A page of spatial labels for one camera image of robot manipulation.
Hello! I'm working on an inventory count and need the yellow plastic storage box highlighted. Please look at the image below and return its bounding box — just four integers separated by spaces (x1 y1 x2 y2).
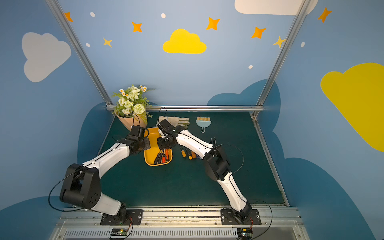
144 128 173 167

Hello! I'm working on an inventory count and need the black handle long screwdriver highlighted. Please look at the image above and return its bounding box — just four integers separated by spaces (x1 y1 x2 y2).
186 148 193 160

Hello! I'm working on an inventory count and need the orange brown handle screwdriver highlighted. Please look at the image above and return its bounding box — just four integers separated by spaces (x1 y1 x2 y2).
191 151 197 159

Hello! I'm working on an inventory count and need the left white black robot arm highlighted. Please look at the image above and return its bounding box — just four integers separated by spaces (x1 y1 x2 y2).
60 138 151 216

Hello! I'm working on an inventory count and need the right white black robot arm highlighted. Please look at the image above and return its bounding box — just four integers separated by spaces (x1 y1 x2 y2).
159 128 252 221

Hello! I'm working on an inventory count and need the beige work glove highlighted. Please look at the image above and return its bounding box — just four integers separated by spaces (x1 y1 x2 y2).
156 116 190 129

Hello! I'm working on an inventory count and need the pink pot with flowers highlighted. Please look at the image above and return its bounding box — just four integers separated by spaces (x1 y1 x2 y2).
112 85 152 130

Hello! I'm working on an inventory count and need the small blue brush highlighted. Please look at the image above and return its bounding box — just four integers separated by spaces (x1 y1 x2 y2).
196 117 211 134

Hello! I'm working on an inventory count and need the left circuit board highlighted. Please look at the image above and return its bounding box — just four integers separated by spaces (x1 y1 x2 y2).
110 228 129 240

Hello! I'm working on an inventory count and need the circuit board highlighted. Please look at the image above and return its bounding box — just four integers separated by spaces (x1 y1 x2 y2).
237 228 253 240
110 228 129 240

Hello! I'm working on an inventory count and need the right circuit board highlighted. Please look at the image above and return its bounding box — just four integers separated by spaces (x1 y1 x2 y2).
237 228 253 240

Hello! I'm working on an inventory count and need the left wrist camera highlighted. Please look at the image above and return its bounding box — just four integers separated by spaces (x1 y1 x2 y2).
128 126 149 141

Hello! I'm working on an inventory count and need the aluminium back frame bar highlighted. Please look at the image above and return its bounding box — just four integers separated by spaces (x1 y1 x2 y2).
106 104 265 112

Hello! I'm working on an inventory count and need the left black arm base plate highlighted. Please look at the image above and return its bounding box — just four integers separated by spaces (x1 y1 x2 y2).
100 209 144 226

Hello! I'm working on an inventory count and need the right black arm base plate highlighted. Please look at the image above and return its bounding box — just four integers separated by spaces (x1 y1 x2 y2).
220 208 262 225

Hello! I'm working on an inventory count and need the left aluminium frame post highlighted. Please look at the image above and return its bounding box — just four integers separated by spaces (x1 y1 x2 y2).
46 0 113 106

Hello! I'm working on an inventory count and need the aluminium frame post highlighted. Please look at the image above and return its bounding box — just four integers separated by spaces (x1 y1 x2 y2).
256 0 311 107
46 0 113 106

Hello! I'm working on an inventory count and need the aluminium front rail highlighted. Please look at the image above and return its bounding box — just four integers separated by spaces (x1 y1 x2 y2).
50 204 310 240

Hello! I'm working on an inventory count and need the right aluminium frame post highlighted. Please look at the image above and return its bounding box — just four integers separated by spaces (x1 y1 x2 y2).
256 0 311 107

